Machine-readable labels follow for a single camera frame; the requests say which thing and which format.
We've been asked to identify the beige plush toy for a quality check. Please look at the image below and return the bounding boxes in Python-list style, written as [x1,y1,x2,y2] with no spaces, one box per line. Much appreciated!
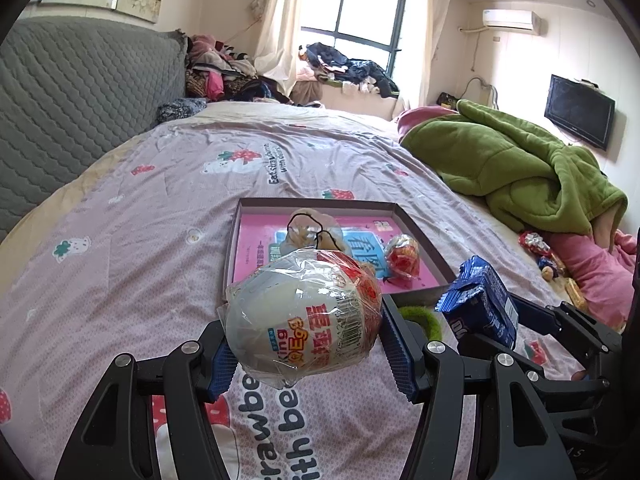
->
[280,208,346,256]

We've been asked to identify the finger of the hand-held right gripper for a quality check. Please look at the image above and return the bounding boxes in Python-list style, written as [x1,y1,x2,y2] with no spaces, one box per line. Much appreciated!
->
[507,295,623,361]
[456,332,608,411]

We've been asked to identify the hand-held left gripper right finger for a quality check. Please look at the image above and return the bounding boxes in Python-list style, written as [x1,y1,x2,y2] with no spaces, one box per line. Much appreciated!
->
[381,302,566,480]

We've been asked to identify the grey quilted headboard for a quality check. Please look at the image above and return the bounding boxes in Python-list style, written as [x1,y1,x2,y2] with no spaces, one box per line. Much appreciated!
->
[0,16,188,246]

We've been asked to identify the pink book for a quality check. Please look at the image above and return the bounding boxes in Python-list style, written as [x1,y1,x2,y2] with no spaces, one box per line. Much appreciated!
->
[232,210,448,293]

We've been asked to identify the pile of dark clothes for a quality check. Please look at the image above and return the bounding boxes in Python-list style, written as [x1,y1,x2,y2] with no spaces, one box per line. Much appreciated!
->
[299,42,401,98]

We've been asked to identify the pile of mixed clothes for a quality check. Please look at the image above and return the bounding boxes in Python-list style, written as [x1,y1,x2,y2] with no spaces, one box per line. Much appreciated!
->
[185,34,296,106]

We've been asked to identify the black flat television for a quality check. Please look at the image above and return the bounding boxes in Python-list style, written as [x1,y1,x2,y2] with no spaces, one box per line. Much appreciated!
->
[544,74,616,151]

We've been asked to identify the blue snack packet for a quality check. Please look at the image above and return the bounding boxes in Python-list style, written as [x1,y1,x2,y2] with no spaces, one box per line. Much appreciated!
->
[435,255,521,351]

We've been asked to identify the white ornate chair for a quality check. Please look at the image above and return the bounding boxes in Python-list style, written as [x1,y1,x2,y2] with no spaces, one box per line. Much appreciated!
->
[462,76,501,108]

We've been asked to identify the green knitted ring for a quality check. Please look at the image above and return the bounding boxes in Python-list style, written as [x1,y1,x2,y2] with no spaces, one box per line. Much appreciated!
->
[397,305,445,343]

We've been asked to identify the pink pillow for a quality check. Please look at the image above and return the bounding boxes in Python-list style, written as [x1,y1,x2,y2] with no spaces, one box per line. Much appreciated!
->
[392,106,458,136]

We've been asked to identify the cream curtain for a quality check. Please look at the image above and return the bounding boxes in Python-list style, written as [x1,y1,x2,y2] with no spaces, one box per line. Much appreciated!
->
[252,0,308,91]
[417,0,453,108]

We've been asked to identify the white air conditioner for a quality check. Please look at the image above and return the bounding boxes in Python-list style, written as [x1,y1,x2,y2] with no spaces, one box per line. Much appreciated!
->
[481,8,542,37]

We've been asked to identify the beige window bench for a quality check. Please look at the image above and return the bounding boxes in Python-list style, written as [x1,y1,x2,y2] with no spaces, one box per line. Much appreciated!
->
[292,80,403,122]

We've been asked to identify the pink cardboard box tray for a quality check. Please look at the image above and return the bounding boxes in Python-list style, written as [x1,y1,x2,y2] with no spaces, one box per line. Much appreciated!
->
[221,197,458,306]

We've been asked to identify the green blanket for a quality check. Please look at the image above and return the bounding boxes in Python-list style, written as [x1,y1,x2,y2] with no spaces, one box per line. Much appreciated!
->
[400,99,628,236]

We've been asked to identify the yellow snack packet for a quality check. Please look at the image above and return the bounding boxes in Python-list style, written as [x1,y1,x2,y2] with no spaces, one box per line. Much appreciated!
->
[565,277,591,311]

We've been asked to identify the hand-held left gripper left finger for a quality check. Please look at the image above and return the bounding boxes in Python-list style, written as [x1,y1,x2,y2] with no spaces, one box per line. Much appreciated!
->
[54,317,241,480]

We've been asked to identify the dark patterned pillow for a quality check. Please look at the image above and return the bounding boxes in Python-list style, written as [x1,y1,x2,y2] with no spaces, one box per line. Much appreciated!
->
[157,98,207,126]

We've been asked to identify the toy egg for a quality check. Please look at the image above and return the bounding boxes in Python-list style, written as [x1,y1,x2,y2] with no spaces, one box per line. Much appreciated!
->
[218,247,383,388]
[384,234,422,280]

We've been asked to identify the red silver wrapped candy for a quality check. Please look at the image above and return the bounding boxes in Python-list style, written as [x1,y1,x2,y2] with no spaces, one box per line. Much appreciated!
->
[517,230,553,256]

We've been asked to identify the dark framed window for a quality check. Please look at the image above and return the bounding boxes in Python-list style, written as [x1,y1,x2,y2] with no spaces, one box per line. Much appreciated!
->
[300,0,413,68]

